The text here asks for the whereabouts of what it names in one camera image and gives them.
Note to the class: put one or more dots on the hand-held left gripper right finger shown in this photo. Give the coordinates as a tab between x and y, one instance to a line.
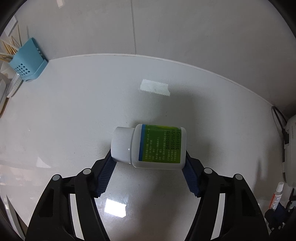
190	176

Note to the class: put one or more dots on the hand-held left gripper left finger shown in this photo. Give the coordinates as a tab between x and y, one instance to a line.
105	176

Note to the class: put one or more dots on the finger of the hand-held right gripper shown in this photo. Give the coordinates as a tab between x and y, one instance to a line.
270	219
282	209

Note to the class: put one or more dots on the small white ointment tube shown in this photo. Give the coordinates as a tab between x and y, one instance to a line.
276	197

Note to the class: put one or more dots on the white green-label pill bottle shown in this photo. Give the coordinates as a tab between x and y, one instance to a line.
157	146

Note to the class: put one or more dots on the white flowered rice cooker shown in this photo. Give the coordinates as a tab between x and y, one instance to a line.
291	150

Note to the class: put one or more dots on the white tape patch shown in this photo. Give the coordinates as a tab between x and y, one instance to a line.
155	87

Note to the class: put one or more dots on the blue patterned plate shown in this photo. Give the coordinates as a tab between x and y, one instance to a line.
13	84

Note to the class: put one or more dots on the blue plastic utensil holder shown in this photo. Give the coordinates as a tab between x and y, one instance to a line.
25	60

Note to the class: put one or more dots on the bundle of wooden chopsticks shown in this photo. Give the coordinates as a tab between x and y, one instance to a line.
9	48

